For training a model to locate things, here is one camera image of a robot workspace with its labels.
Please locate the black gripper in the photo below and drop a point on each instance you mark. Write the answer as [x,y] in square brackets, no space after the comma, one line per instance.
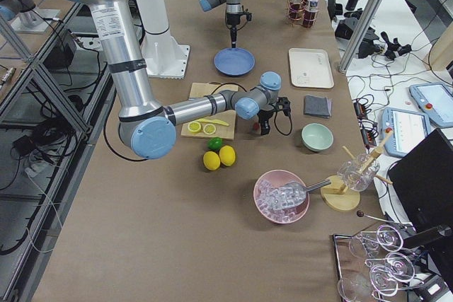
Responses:
[232,22]
[265,117]

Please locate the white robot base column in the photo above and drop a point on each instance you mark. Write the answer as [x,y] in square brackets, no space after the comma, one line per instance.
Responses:
[165,58]

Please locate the blue plate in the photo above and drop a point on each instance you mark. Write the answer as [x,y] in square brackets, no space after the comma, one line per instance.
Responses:
[234,62]

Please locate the wooden cutting board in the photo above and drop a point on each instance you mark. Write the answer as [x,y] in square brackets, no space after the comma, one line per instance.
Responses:
[222,131]

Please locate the yellow plastic knife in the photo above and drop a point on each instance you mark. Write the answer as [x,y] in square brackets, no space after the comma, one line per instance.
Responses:
[214,121]

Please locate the yellow lemon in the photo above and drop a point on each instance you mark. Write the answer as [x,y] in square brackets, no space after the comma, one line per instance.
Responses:
[227,155]
[211,160]

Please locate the grey folded cloth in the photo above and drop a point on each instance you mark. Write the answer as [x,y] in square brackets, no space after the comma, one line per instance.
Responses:
[317,106]

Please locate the green lime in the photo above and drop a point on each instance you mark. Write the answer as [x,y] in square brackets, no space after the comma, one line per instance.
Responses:
[215,144]

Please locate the lemon half right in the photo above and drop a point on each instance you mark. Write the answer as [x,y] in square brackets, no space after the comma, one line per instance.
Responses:
[209,128]

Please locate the lemon half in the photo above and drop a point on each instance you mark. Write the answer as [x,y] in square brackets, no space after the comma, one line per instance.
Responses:
[209,128]
[194,127]

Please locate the mint green bowl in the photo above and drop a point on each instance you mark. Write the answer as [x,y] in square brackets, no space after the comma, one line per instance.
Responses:
[317,137]

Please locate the cream plastic tray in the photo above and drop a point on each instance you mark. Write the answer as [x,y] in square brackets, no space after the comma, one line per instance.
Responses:
[310,68]

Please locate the lemon half left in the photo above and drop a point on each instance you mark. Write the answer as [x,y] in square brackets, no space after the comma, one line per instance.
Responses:
[194,127]

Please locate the pink bowl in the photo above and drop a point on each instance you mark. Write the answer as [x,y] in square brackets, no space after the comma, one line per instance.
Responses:
[261,191]

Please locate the metal ice scoop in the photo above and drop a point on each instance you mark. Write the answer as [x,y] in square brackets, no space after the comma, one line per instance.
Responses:
[292,194]

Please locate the clear plastic ice cubes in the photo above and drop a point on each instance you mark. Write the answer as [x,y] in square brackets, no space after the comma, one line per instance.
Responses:
[274,199]

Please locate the wooden glass drying stand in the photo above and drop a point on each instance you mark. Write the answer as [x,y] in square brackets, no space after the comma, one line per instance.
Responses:
[338,196]

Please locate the clear glass on stand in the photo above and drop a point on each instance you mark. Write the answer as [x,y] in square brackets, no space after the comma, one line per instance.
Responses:
[358,173]

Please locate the blue teach pendant near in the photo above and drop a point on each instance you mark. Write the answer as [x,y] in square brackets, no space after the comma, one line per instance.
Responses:
[402,130]

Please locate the blue teach pendant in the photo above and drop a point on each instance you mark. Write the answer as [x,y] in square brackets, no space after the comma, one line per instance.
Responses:
[435,100]
[402,130]

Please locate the black laptop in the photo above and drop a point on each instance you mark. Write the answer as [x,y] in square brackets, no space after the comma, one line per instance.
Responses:
[422,180]

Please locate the blue teach pendant far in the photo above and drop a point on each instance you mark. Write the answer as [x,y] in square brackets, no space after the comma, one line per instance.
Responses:
[435,100]

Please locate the wine glass upper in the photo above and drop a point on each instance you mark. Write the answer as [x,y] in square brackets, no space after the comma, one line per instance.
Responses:
[368,244]

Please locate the wine glass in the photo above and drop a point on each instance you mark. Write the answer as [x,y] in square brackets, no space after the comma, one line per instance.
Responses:
[398,265]
[368,244]
[373,284]

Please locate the wine glass lower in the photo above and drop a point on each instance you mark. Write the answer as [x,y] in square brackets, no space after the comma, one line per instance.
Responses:
[373,284]

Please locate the wine glass middle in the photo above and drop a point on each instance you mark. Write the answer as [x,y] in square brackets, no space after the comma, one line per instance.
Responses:
[398,265]

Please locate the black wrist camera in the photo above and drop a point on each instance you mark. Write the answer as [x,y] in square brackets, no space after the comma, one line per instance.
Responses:
[283,105]

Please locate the copper wire bottle rack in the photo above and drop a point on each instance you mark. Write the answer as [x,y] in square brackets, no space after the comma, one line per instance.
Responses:
[302,12]

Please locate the aluminium frame post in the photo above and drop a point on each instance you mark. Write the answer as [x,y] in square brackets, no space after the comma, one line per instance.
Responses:
[358,34]

